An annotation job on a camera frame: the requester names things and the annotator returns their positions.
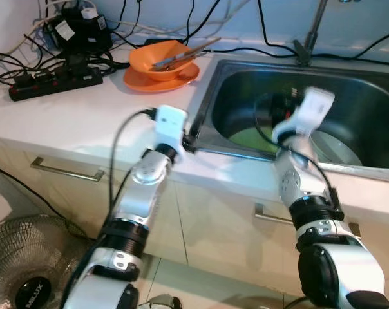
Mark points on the orange plastic plate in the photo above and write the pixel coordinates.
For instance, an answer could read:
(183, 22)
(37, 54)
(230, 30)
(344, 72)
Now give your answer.
(140, 82)

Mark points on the beige kitchen base cabinet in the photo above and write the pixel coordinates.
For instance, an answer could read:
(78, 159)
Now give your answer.
(214, 219)

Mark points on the white ceramic bowl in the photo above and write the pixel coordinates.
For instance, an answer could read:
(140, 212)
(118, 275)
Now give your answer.
(339, 151)

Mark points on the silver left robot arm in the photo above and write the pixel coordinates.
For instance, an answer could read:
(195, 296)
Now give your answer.
(133, 193)

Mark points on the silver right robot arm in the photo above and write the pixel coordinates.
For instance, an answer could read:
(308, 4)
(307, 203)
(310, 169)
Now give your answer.
(297, 180)

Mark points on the grey floor fan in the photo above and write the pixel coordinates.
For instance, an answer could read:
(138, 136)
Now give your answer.
(27, 257)

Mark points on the black charger box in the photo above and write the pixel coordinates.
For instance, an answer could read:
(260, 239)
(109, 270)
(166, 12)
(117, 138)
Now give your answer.
(85, 35)

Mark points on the light green plastic dish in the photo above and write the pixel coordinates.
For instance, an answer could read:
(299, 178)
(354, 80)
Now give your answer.
(249, 137)

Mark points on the brown wooden chopstick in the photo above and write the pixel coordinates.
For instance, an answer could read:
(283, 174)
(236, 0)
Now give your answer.
(181, 59)
(201, 46)

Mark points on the silver sink faucet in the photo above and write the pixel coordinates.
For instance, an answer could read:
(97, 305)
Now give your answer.
(302, 51)

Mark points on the stainless steel sink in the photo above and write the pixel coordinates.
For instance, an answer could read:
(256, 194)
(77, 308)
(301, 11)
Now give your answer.
(368, 103)

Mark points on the black power strip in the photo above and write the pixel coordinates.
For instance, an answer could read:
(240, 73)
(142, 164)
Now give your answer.
(53, 85)

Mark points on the orange plastic bowl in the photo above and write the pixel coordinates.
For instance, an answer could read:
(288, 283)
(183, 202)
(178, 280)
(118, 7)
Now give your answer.
(149, 58)

